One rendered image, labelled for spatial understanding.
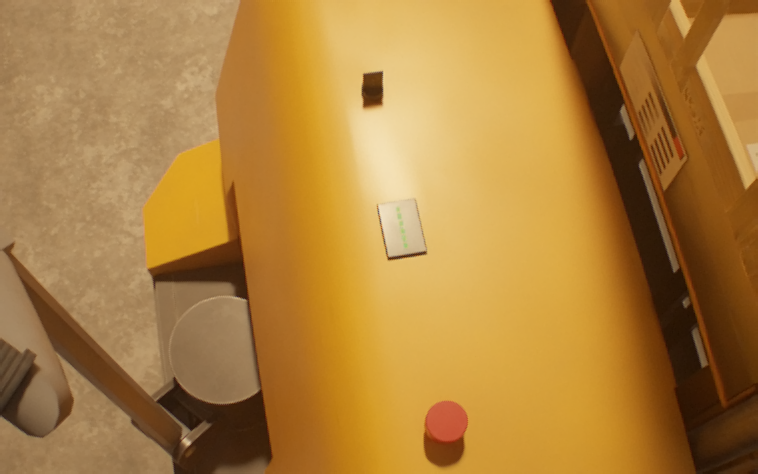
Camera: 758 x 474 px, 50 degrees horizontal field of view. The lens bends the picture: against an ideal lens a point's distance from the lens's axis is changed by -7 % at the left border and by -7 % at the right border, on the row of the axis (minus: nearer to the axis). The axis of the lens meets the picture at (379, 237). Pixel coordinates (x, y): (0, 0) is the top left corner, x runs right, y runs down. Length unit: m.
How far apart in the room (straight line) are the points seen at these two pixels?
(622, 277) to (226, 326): 0.65
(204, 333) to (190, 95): 0.85
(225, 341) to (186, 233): 0.25
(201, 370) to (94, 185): 0.78
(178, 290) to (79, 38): 0.91
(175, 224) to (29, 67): 0.84
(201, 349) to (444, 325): 0.56
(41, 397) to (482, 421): 0.49
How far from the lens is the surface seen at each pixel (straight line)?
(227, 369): 1.30
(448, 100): 0.94
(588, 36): 1.25
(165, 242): 1.50
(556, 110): 0.96
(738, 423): 0.77
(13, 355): 0.42
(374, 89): 0.94
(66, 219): 1.96
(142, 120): 2.03
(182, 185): 1.52
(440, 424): 0.78
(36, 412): 0.42
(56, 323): 0.78
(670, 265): 1.28
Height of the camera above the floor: 1.68
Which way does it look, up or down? 66 degrees down
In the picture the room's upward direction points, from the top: 4 degrees clockwise
